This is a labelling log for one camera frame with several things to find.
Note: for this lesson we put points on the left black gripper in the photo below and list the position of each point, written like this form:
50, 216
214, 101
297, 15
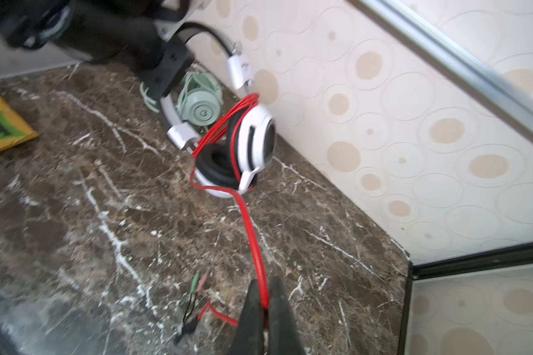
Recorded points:
126, 32

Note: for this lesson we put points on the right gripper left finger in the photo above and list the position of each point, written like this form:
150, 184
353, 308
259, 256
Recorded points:
249, 335

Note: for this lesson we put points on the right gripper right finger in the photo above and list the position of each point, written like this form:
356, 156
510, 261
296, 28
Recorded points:
284, 337

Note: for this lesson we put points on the white black red headphones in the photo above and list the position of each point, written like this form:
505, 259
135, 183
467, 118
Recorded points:
229, 157

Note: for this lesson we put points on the horizontal aluminium frame bar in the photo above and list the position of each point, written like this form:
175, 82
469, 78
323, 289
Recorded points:
450, 59

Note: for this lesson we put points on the mint green headphones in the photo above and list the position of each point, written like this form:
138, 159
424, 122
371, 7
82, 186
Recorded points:
199, 101

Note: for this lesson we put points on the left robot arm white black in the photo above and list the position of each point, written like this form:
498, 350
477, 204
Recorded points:
30, 25

